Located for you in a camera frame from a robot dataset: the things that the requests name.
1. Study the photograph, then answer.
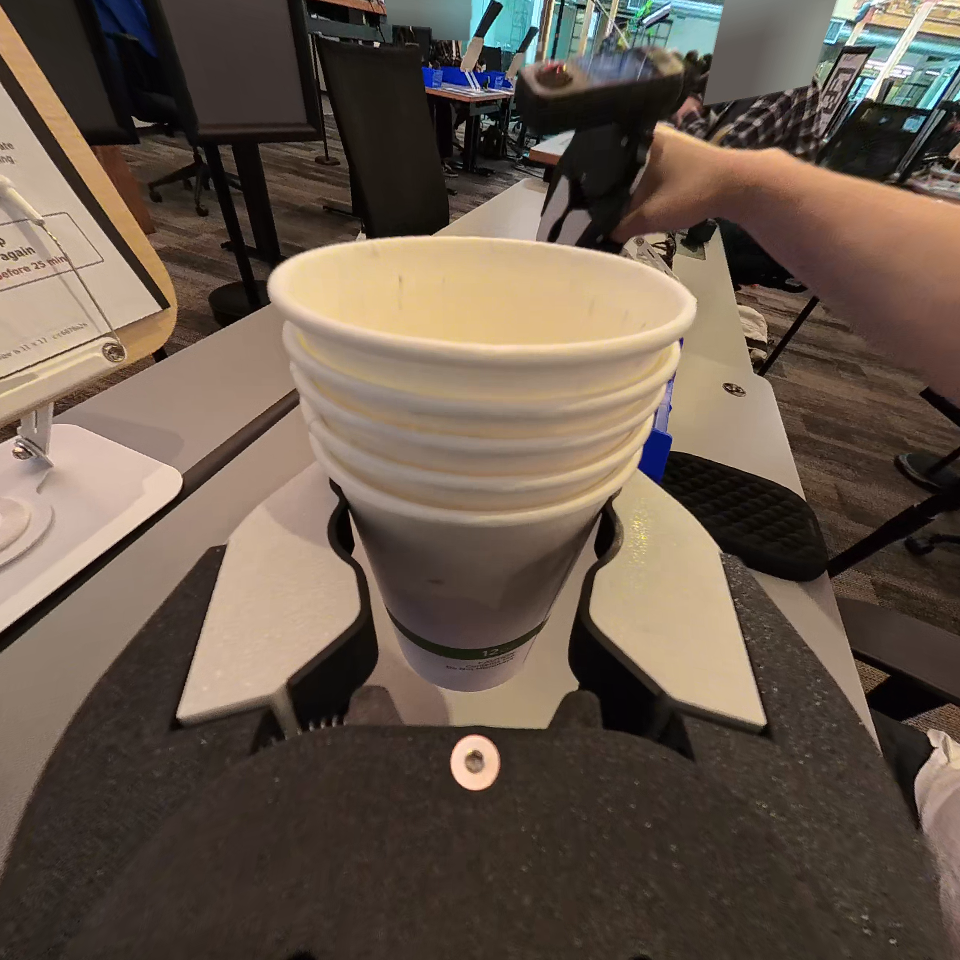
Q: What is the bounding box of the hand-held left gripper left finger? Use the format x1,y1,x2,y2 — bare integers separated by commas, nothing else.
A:
177,462,379,736

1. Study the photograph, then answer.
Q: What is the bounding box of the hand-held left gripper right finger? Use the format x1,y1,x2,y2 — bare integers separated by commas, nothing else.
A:
570,465,769,736

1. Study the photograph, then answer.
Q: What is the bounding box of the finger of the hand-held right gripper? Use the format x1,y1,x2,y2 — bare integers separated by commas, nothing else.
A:
536,168,589,250

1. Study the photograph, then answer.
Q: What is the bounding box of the blue plastic bin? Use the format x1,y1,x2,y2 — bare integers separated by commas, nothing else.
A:
638,338,685,484

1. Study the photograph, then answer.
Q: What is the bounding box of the stack of nested white cups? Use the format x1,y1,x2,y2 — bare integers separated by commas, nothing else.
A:
267,237,699,691

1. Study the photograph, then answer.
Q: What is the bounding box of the person's right forearm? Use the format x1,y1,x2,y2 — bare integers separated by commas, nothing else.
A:
728,143,960,403

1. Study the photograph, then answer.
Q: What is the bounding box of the person's right hand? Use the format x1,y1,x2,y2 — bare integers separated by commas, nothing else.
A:
612,125,754,244

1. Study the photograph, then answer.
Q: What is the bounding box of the black textured pad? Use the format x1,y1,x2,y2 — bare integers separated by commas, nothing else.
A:
665,450,829,583

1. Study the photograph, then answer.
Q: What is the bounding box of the wooden desk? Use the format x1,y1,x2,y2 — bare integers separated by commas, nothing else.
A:
425,83,519,174

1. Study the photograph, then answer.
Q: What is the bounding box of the white board stand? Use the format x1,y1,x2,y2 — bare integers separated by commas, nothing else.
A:
0,405,184,631

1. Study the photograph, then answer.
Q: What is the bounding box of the pale cloth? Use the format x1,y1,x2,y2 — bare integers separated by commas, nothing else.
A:
732,300,774,357

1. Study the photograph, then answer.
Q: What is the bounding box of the black framed panel on stand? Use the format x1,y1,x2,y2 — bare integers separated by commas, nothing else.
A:
158,0,324,324

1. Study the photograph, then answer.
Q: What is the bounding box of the wooden instruction board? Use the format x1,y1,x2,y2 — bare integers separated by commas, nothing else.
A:
0,12,178,429

